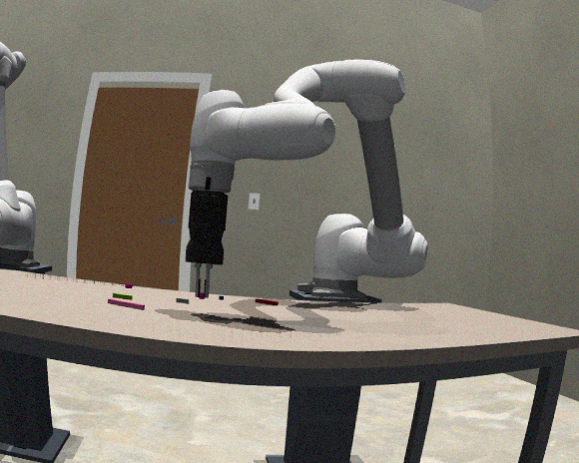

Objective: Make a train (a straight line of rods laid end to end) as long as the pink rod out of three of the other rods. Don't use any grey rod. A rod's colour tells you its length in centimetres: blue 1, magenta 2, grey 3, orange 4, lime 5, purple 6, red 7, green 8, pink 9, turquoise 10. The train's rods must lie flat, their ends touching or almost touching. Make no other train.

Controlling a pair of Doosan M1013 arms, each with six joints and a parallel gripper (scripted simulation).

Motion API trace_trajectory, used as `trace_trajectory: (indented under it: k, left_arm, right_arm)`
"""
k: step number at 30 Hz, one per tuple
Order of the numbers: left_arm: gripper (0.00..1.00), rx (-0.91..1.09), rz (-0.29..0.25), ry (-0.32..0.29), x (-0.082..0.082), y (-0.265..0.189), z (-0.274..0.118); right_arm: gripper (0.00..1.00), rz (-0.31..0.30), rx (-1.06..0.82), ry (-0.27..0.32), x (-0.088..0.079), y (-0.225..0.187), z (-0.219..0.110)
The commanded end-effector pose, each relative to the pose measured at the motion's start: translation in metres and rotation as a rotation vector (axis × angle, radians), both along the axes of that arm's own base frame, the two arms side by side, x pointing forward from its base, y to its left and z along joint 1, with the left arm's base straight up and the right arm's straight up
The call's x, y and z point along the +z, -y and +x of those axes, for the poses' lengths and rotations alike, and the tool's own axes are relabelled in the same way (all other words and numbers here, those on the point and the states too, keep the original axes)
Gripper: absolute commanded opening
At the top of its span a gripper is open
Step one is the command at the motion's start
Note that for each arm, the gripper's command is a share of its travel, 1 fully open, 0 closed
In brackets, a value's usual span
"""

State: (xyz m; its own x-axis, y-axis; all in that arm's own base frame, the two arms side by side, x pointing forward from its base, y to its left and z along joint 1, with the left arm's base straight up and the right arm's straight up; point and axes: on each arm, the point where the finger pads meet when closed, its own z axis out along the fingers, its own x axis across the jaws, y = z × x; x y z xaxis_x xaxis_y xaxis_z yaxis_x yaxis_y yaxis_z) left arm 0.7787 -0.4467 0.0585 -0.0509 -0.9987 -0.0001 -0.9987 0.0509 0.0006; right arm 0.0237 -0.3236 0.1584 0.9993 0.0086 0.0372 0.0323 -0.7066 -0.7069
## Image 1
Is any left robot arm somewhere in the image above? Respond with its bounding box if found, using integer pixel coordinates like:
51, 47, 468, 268
190, 60, 428, 298

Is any red rod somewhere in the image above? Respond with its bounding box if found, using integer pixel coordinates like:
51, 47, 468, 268
256, 298, 279, 305

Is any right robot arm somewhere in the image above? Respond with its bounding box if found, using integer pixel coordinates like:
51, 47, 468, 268
0, 42, 40, 267

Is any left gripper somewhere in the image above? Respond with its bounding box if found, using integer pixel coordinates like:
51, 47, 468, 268
186, 161, 235, 298

